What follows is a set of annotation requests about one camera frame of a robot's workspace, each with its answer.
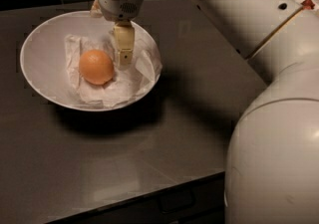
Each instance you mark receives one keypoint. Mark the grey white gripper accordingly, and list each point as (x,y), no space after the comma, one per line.
(117,5)

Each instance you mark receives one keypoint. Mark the orange fruit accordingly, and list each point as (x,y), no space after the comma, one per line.
(96,67)

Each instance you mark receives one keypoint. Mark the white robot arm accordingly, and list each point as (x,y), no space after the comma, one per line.
(264,170)

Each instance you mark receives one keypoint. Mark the large white bowl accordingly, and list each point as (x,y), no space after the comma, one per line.
(43,57)

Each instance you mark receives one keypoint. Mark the crumpled white paper napkin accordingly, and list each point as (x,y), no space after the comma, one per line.
(129,84)

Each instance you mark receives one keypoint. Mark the red strawberries pile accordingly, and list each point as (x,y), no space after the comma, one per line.
(308,5)

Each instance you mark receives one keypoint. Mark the black drawer handle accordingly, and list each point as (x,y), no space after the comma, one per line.
(175,201)

